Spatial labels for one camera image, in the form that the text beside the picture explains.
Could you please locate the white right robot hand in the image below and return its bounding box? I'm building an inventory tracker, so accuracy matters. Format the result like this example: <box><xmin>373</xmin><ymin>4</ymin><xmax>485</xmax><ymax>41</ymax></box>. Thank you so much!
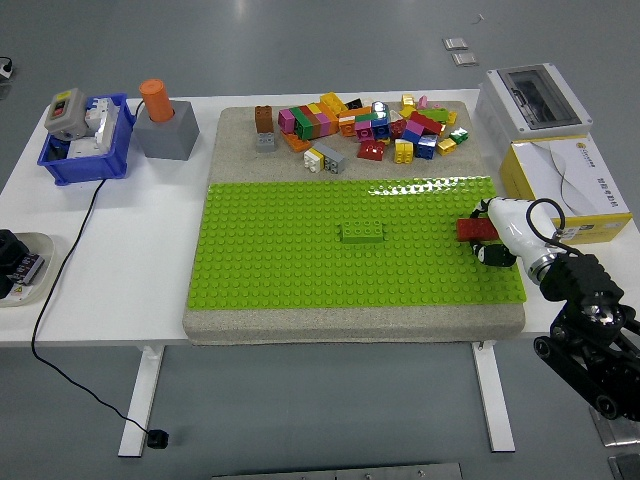
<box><xmin>468</xmin><ymin>196</ymin><xmax>556</xmax><ymax>269</ymax></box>

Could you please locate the yellow white building brick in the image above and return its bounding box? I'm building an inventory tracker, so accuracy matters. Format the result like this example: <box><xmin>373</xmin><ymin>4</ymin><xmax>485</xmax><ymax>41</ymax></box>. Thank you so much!
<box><xmin>393</xmin><ymin>138</ymin><xmax>416</xmax><ymax>165</ymax></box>

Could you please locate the long red building brick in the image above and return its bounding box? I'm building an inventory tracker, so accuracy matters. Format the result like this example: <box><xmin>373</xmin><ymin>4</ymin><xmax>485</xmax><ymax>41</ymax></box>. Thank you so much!
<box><xmin>409</xmin><ymin>110</ymin><xmax>445</xmax><ymax>136</ymax></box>

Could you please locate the magenta blue building brick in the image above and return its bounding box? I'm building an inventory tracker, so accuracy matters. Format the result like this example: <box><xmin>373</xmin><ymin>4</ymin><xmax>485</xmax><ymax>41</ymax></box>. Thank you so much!
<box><xmin>399</xmin><ymin>118</ymin><xmax>427</xmax><ymax>146</ymax></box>

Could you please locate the red sloped building brick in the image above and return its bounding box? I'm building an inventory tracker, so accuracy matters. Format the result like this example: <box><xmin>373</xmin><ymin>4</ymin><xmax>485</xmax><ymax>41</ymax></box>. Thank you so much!
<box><xmin>356</xmin><ymin>139</ymin><xmax>388</xmax><ymax>162</ymax></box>

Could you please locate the long grey building brick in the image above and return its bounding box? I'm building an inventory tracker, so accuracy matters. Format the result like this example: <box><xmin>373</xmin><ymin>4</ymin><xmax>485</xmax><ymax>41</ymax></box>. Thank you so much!
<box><xmin>313</xmin><ymin>142</ymin><xmax>347</xmax><ymax>174</ymax></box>

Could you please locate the green studded baseplate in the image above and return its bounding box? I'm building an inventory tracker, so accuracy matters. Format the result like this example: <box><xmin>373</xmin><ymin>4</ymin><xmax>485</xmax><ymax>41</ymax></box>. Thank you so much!
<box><xmin>187</xmin><ymin>175</ymin><xmax>529</xmax><ymax>311</ymax></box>

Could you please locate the red yellow pink brick stack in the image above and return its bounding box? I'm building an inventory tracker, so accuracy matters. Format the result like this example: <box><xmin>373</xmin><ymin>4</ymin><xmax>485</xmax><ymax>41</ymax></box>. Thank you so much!
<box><xmin>304</xmin><ymin>102</ymin><xmax>342</xmax><ymax>139</ymax></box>

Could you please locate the large metal floor plate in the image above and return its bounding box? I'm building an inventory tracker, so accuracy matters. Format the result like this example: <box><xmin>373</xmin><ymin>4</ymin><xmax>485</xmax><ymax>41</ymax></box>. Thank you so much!
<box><xmin>589</xmin><ymin>404</ymin><xmax>640</xmax><ymax>447</ymax></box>

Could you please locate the flat orange building brick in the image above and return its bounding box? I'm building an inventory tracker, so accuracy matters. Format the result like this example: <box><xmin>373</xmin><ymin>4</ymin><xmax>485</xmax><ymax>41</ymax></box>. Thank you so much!
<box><xmin>280</xmin><ymin>130</ymin><xmax>313</xmax><ymax>153</ymax></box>

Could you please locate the dark green building brick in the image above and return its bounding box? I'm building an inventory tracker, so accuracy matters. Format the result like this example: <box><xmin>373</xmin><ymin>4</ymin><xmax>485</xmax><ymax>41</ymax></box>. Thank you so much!
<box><xmin>291</xmin><ymin>106</ymin><xmax>315</xmax><ymax>141</ymax></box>

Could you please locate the brown building brick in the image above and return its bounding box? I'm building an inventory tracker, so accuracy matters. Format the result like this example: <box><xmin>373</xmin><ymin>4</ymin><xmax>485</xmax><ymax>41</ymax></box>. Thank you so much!
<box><xmin>254</xmin><ymin>104</ymin><xmax>275</xmax><ymax>135</ymax></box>

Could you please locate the long metal floor plate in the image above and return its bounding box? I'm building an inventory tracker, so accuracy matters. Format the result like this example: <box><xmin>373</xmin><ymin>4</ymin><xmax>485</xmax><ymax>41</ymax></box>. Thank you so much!
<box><xmin>209</xmin><ymin>462</ymin><xmax>464</xmax><ymax>480</ymax></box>

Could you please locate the yellow white cardboard box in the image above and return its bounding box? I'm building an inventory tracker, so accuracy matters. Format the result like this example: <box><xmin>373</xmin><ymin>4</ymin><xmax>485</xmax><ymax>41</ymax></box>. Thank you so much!
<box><xmin>498</xmin><ymin>134</ymin><xmax>634</xmax><ymax>246</ymax></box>

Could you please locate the white table leg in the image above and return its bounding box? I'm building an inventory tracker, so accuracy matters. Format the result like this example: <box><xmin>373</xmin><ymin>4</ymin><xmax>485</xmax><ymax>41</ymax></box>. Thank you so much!
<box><xmin>471</xmin><ymin>342</ymin><xmax>516</xmax><ymax>454</ymax></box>
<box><xmin>117</xmin><ymin>344</ymin><xmax>166</xmax><ymax>458</ymax></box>

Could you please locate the grey-brown mat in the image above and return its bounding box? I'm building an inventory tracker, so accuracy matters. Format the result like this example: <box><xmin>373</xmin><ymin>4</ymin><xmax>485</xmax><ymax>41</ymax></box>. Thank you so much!
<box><xmin>182</xmin><ymin>106</ymin><xmax>531</xmax><ymax>346</ymax></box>

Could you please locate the grey square block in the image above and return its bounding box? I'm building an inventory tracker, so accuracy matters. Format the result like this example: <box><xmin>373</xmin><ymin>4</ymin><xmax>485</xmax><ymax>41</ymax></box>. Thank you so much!
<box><xmin>132</xmin><ymin>99</ymin><xmax>201</xmax><ymax>161</ymax></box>

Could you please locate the orange cylinder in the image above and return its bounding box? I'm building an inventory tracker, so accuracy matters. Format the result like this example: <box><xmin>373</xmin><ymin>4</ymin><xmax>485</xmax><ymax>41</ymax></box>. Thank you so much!
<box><xmin>138</xmin><ymin>78</ymin><xmax>175</xmax><ymax>123</ymax></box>

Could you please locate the white circuit breaker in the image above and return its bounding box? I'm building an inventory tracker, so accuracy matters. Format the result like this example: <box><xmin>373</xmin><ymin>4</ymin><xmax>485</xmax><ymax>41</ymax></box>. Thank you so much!
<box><xmin>67</xmin><ymin>97</ymin><xmax>119</xmax><ymax>159</ymax></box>

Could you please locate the blue plastic bin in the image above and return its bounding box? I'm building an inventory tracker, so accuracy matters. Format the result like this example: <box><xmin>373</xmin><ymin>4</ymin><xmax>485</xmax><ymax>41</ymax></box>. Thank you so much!
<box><xmin>38</xmin><ymin>93</ymin><xmax>137</xmax><ymax>187</ymax></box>

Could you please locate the white tray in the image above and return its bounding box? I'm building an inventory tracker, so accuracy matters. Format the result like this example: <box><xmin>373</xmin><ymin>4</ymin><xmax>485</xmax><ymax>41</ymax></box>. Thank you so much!
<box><xmin>0</xmin><ymin>231</ymin><xmax>56</xmax><ymax>308</ymax></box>

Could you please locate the dark labelled module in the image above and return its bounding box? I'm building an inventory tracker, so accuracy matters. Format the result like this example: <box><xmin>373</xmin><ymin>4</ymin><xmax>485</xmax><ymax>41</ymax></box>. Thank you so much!
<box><xmin>14</xmin><ymin>253</ymin><xmax>45</xmax><ymax>286</ymax></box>

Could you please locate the black device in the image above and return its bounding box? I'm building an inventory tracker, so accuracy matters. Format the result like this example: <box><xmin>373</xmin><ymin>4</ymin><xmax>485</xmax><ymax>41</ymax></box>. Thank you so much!
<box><xmin>0</xmin><ymin>228</ymin><xmax>26</xmax><ymax>296</ymax></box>

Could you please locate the black looped wrist cable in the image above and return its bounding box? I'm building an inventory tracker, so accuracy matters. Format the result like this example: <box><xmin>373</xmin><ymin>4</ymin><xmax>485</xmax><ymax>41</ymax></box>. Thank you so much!
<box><xmin>525</xmin><ymin>198</ymin><xmax>567</xmax><ymax>246</ymax></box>

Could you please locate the white electrical enclosure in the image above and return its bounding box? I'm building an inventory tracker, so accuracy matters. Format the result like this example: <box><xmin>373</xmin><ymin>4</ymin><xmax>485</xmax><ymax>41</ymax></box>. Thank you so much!
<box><xmin>473</xmin><ymin>63</ymin><xmax>595</xmax><ymax>146</ymax></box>

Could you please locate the black power cord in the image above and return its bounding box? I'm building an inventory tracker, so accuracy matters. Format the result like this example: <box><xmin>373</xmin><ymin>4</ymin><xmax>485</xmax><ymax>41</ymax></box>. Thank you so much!
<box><xmin>30</xmin><ymin>177</ymin><xmax>154</xmax><ymax>439</ymax></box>

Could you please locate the grey push-button switch box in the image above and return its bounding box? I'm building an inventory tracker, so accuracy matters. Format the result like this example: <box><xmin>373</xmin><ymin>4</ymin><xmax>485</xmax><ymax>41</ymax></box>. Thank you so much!
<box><xmin>43</xmin><ymin>88</ymin><xmax>90</xmax><ymax>141</ymax></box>

